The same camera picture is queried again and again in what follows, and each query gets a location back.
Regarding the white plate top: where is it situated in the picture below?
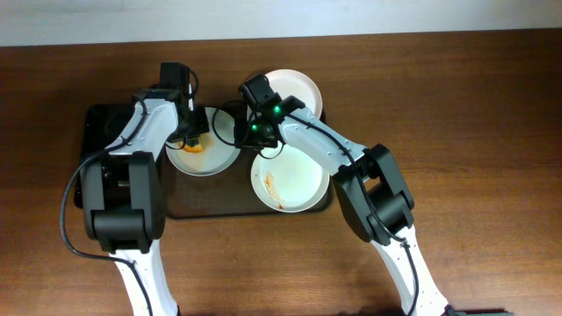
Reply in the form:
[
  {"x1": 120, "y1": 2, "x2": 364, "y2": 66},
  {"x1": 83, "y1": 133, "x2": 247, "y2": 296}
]
[{"x1": 264, "y1": 69, "x2": 323, "y2": 119}]

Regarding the white plate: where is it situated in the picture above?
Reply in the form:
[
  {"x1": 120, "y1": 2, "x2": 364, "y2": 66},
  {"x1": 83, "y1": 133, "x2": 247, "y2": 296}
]
[
  {"x1": 250, "y1": 143, "x2": 329, "y2": 213},
  {"x1": 264, "y1": 69, "x2": 323, "y2": 119},
  {"x1": 165, "y1": 110, "x2": 241, "y2": 176}
]

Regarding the green and yellow sponge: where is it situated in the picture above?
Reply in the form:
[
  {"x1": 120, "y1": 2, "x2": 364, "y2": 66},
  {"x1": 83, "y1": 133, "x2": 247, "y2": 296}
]
[{"x1": 182, "y1": 137, "x2": 204, "y2": 154}]

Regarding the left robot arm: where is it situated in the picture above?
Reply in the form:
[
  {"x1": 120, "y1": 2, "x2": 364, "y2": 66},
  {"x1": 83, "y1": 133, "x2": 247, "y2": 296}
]
[{"x1": 73, "y1": 62, "x2": 209, "y2": 315}]

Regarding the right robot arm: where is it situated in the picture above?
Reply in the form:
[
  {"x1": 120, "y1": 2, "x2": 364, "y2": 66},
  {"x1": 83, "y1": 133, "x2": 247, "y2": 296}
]
[{"x1": 234, "y1": 74, "x2": 453, "y2": 316}]

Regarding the brown serving tray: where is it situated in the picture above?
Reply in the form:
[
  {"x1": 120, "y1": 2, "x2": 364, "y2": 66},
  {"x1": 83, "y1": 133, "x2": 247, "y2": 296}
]
[{"x1": 161, "y1": 149, "x2": 332, "y2": 219}]

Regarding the black plastic tray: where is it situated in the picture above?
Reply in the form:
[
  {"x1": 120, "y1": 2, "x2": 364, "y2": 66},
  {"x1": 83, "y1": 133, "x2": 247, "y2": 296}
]
[{"x1": 73, "y1": 102, "x2": 164, "y2": 209}]

